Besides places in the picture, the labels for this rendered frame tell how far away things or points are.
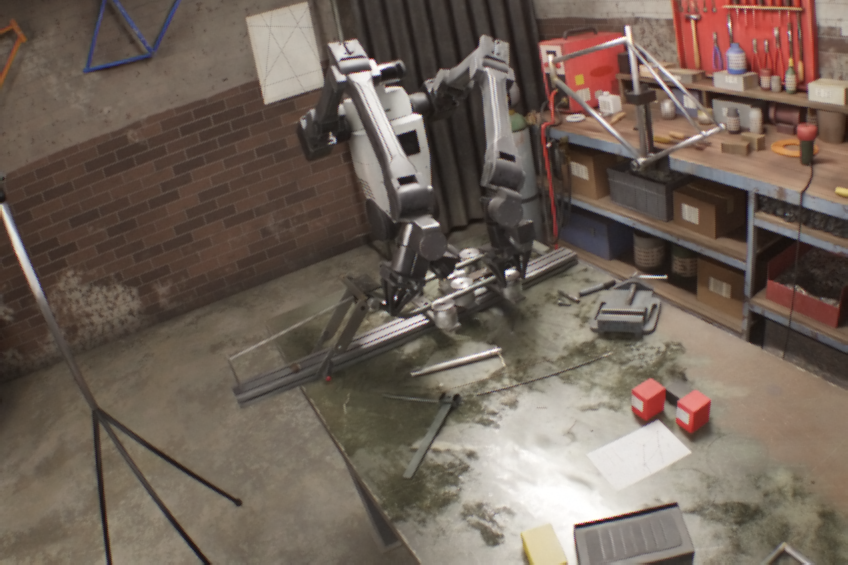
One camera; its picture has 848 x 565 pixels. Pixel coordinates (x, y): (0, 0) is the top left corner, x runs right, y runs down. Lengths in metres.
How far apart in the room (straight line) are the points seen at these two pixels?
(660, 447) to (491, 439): 0.30
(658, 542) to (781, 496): 0.22
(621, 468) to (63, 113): 3.55
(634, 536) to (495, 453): 0.32
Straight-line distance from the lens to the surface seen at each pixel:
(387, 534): 2.03
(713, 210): 2.58
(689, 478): 0.98
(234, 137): 3.89
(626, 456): 1.01
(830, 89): 2.75
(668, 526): 0.88
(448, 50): 3.89
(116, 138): 3.85
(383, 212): 2.00
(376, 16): 3.70
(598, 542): 0.87
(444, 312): 1.31
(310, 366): 1.35
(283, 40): 3.92
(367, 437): 1.14
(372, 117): 1.33
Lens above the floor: 1.61
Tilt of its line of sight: 22 degrees down
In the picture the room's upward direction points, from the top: 12 degrees counter-clockwise
